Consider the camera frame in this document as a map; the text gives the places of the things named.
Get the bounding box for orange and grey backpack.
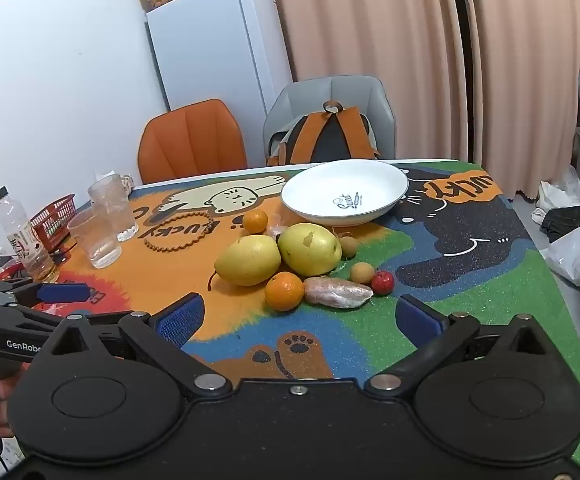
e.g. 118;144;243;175
267;101;381;166

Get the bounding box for white ceramic bowl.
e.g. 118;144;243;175
281;159;409;227

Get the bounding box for tall clear glass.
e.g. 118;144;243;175
87;174;139;242

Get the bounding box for grey chair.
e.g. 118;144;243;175
262;76;397;166

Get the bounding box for pink curtain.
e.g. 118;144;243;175
462;0;580;196
242;0;471;161

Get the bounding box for short clear glass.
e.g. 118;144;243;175
66;208;122;269

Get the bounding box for red wire basket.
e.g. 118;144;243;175
30;193;77;253

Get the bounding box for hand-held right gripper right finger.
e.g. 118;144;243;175
364;293;552;400

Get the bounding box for orange tangerine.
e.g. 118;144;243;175
264;271;305;312
242;209;269;235

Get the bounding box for yellow pear with brown blemish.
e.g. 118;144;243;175
277;223;343;277

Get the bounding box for brown kiwi front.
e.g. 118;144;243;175
350;262;376;285

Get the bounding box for small red fruit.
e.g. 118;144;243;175
371;270;395;295

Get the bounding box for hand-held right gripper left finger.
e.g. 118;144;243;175
47;291;234;400

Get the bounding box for plastic-wrapped sweet potato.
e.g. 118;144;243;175
303;276;374;309

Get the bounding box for orange chair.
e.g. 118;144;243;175
137;99;248;185

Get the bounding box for printed cartoon table mat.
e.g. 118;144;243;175
0;160;580;478

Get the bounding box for large white plastic bag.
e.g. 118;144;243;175
540;212;580;288

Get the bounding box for white refrigerator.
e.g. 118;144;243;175
145;0;295;111

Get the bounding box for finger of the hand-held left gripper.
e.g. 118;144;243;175
17;282;92;307
0;280;36;297

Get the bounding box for dark clothing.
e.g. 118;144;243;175
541;206;580;243

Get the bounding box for glass jar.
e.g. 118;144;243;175
0;186;60;283

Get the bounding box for small plastic-wrapped item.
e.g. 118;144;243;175
266;212;291;241

